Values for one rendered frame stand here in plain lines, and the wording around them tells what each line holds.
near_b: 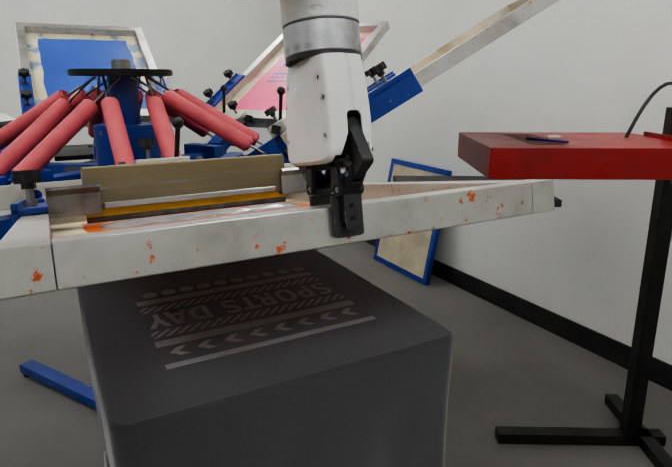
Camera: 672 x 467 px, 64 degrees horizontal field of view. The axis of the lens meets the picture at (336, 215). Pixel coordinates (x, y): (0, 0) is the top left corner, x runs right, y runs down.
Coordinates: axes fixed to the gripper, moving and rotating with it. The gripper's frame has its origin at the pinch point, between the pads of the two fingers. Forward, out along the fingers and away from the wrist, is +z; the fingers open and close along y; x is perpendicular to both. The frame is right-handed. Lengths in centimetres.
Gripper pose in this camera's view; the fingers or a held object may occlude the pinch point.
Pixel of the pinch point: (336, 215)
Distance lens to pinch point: 54.2
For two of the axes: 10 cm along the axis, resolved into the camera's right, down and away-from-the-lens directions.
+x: 8.8, -1.1, 4.6
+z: 0.8, 9.9, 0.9
